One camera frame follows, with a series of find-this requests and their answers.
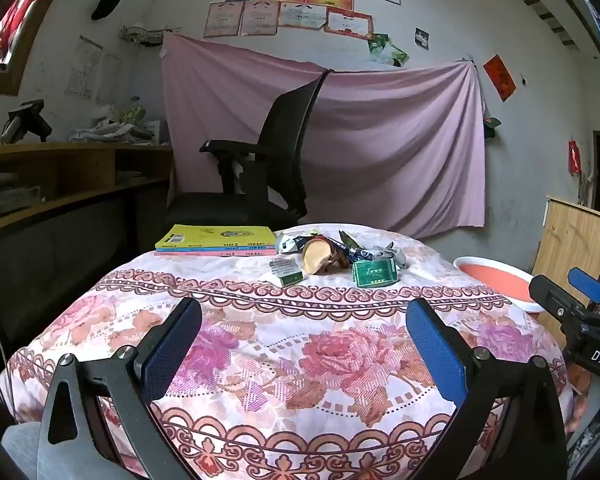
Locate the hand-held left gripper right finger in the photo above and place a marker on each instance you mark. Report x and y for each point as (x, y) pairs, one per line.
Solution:
(435, 350)

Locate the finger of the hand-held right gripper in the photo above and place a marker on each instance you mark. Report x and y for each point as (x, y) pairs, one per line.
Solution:
(587, 285)
(550, 292)

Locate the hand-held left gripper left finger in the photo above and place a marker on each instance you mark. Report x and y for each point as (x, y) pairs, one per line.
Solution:
(172, 345)

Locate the orange bucket with white rim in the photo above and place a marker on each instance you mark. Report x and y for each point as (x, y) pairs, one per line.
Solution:
(500, 280)

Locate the green cigarette pack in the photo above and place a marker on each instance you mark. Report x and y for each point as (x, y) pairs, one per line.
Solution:
(375, 272)

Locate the grey wrapper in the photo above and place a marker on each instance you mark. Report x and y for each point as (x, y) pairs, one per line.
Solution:
(391, 252)

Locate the blue snack wrapper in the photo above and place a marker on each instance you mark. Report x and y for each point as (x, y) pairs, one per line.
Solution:
(354, 255)

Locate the white and green cigarette box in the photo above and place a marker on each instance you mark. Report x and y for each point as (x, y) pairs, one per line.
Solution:
(286, 272)

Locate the dried green leaf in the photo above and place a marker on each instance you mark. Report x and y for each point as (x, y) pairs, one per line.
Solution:
(346, 236)

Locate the brown apple piece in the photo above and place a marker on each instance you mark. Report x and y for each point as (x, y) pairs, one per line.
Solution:
(316, 256)

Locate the white wrapper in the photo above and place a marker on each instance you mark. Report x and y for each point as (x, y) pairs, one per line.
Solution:
(289, 242)

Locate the wooden cabinet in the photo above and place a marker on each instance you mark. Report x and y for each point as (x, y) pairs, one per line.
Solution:
(570, 245)

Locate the yellow book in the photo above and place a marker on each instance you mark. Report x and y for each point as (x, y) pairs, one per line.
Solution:
(215, 234)

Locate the red hanging packet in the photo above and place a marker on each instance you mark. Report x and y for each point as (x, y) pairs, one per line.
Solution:
(574, 156)

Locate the green cap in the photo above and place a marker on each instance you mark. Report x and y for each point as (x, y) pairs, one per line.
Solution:
(491, 125)

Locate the wooden desk with shelves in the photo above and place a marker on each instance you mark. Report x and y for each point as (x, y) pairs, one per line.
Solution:
(55, 180)

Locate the black office chair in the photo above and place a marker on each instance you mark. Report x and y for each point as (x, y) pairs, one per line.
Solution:
(275, 160)

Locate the pink hanging cloth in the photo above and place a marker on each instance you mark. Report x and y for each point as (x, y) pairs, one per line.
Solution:
(380, 135)

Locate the pile of papers and bags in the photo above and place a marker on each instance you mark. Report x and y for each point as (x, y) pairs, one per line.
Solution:
(110, 127)

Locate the black stand device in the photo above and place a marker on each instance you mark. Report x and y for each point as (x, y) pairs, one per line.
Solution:
(27, 122)

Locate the flower photo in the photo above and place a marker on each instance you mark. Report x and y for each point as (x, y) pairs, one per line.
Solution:
(377, 45)
(395, 55)

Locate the wooden framed window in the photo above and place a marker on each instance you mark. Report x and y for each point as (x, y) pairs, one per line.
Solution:
(10, 25)

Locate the red paper wall decoration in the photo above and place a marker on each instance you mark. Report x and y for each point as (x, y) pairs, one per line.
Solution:
(500, 77)

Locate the small wall photo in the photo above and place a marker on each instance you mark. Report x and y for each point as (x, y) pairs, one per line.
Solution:
(421, 37)

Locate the white wall calendar sheet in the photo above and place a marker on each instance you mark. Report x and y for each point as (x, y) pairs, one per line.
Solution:
(83, 67)

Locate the black wall-hung object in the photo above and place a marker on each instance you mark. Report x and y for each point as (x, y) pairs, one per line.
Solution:
(106, 4)

